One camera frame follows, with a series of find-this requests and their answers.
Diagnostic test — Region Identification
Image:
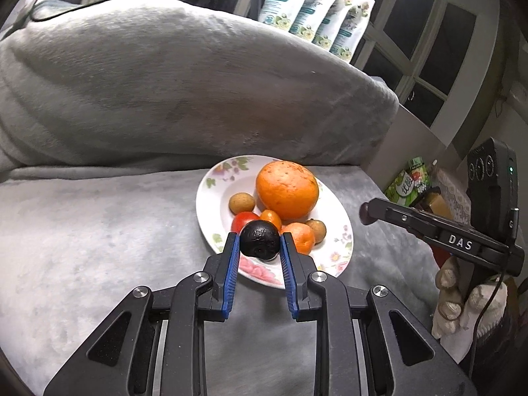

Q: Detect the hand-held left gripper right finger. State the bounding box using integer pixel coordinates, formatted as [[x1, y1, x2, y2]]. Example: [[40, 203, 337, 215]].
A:
[[280, 232, 479, 396]]

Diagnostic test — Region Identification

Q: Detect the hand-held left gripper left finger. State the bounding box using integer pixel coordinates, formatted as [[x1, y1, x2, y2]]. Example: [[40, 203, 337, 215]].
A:
[[43, 232, 241, 396]]

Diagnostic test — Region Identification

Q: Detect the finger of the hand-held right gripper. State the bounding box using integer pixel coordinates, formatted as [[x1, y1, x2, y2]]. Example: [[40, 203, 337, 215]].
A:
[[368, 198, 444, 240]]

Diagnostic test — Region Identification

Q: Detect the orange mandarin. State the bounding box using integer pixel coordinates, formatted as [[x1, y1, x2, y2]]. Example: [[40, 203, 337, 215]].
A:
[[281, 222, 315, 255]]

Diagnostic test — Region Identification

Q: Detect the red tomato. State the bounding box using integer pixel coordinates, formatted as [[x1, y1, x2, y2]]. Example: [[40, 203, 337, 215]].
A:
[[231, 212, 261, 234]]

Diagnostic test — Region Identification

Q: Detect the brown longan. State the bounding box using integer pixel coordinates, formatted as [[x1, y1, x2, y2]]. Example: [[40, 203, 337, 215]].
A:
[[305, 218, 327, 245], [229, 192, 256, 215]]

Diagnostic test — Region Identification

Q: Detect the small orange kumquat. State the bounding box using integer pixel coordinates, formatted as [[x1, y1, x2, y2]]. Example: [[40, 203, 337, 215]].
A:
[[260, 210, 282, 232]]

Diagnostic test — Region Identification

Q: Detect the white floral plate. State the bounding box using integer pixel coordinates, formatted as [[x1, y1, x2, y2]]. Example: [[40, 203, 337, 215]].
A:
[[196, 155, 354, 289]]

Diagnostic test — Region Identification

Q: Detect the person's right hand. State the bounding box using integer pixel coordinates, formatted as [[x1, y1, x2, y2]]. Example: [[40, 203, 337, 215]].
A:
[[431, 253, 508, 339]]

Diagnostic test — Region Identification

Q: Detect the green packet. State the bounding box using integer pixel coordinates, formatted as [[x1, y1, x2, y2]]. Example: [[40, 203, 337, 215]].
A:
[[385, 157, 432, 207]]

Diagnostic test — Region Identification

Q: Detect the brown box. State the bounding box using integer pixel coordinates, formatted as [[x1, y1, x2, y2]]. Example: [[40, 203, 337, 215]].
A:
[[412, 187, 454, 219]]

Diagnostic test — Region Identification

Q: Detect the large orange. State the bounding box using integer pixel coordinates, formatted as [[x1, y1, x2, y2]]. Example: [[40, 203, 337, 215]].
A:
[[256, 161, 319, 221]]

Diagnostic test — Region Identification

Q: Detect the grey fleece blanket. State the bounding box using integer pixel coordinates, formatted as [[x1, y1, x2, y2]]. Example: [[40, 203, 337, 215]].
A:
[[0, 0, 438, 396]]

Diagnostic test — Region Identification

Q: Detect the white framed glass door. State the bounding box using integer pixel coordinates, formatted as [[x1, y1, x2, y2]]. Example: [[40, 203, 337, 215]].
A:
[[350, 0, 512, 141]]

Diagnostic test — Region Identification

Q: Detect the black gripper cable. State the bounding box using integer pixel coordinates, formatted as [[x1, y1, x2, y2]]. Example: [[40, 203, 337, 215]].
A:
[[470, 272, 506, 376]]

